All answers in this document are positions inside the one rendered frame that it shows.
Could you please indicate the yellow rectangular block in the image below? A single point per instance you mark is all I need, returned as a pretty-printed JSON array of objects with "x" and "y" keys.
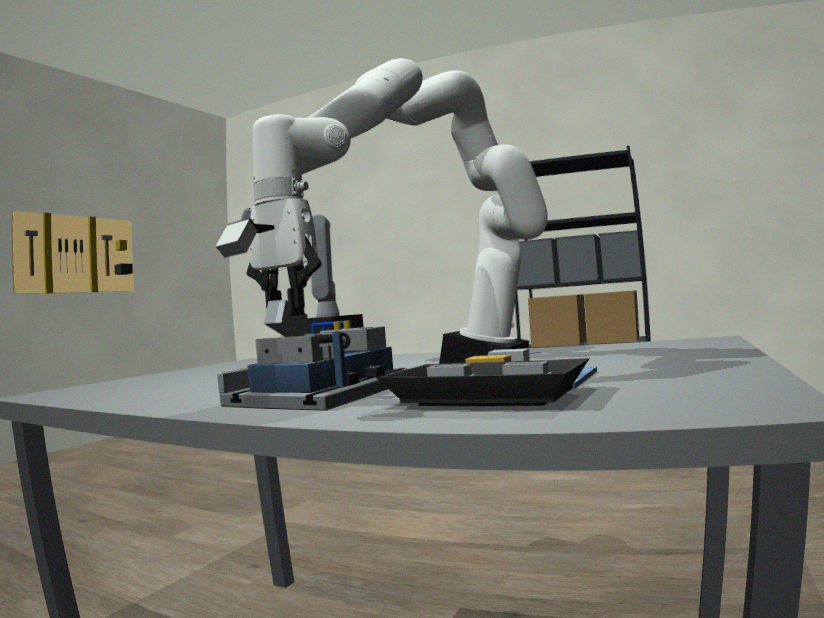
[{"x": 498, "y": 358}]

